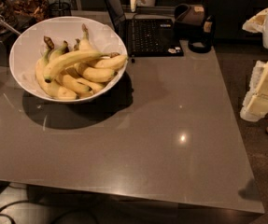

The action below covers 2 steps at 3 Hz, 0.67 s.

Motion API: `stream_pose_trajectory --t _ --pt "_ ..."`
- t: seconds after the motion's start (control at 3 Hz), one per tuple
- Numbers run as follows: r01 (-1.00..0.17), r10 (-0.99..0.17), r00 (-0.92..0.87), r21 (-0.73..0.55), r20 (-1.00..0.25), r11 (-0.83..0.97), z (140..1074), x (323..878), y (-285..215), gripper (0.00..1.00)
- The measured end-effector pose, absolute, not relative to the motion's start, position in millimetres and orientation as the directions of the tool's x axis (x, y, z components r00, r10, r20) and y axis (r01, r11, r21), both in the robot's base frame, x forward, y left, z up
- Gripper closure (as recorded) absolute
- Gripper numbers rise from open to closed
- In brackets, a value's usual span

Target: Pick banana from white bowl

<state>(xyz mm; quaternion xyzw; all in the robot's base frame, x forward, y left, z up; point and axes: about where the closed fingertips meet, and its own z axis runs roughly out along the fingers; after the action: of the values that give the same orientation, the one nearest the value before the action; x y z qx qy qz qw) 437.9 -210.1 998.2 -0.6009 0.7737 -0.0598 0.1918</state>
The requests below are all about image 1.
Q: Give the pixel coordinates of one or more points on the metal spoon handle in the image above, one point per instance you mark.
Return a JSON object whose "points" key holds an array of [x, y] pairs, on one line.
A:
{"points": [[9, 27]]}

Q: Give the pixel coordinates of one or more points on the left outer yellow banana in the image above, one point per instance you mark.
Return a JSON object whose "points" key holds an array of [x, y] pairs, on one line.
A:
{"points": [[53, 89]]}

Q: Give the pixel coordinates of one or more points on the centre lower yellow banana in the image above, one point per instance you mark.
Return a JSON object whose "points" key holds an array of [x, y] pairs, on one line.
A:
{"points": [[71, 83]]}

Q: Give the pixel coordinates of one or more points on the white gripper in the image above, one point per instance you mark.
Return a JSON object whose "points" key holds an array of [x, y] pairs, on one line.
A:
{"points": [[255, 104]]}

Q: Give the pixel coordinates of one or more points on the right middle yellow banana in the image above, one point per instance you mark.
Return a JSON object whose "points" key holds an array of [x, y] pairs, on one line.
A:
{"points": [[94, 74]]}

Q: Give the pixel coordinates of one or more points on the back upright yellow banana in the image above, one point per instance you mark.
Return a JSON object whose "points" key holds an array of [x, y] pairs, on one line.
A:
{"points": [[84, 43]]}

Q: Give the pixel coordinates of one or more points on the green-tipped yellow banana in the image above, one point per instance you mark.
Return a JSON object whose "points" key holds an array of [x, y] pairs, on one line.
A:
{"points": [[59, 51]]}

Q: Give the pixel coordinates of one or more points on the long yellow banana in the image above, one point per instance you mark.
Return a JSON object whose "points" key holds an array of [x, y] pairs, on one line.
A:
{"points": [[55, 67]]}

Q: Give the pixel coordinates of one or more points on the white bowl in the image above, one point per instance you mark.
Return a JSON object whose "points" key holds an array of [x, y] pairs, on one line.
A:
{"points": [[29, 47]]}

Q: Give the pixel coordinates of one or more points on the right upper yellow banana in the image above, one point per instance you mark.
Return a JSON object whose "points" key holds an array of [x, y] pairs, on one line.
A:
{"points": [[114, 63]]}

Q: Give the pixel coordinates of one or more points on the bottom small yellow banana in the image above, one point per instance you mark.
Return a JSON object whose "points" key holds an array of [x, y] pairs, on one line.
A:
{"points": [[96, 87]]}

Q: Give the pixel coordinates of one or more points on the black wire cup holder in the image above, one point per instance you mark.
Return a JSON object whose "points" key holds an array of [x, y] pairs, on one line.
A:
{"points": [[60, 8]]}

